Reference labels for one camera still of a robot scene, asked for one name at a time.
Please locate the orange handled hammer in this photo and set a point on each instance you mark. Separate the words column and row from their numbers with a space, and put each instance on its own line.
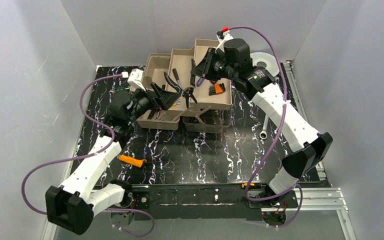
column 132, row 161

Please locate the orange black screwdriver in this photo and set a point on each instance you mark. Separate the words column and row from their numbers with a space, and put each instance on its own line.
column 251, row 185

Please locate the black marbled mat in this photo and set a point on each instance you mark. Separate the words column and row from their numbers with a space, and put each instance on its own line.
column 184, row 157

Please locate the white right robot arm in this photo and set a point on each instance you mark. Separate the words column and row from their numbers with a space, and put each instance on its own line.
column 308, row 145

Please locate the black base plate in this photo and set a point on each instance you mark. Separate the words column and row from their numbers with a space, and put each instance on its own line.
column 205, row 201

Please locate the green handled screwdriver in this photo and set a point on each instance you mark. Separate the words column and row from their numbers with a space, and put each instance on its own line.
column 122, row 89

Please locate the black orange hex key set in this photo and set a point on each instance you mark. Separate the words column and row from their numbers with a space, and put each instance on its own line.
column 216, row 89

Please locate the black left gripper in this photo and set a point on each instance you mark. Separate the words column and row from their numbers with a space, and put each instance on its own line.
column 155, row 98

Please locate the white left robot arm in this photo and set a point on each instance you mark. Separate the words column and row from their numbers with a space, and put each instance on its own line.
column 73, row 205

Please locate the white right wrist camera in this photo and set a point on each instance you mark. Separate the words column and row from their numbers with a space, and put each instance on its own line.
column 222, row 37

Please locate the aluminium frame rail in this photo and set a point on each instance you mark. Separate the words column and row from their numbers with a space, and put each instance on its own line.
column 310, row 199

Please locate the silver combination wrench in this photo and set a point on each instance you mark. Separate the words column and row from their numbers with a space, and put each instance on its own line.
column 263, row 133

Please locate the red handled pliers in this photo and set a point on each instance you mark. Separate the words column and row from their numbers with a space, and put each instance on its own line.
column 174, row 84

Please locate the translucent brown tool box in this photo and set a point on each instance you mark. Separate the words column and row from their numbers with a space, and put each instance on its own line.
column 201, row 107

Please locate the small black handled hammer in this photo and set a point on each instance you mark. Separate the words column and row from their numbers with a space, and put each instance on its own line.
column 187, row 94

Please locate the blue red screwdriver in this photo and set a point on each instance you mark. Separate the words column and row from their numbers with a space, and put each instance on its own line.
column 201, row 78

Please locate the black handled silver tool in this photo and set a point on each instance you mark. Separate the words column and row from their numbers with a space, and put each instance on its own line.
column 156, row 115

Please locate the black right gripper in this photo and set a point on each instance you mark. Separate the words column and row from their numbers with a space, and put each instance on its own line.
column 208, row 62

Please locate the grey filament spool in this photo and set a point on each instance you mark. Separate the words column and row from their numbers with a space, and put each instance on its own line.
column 267, row 61

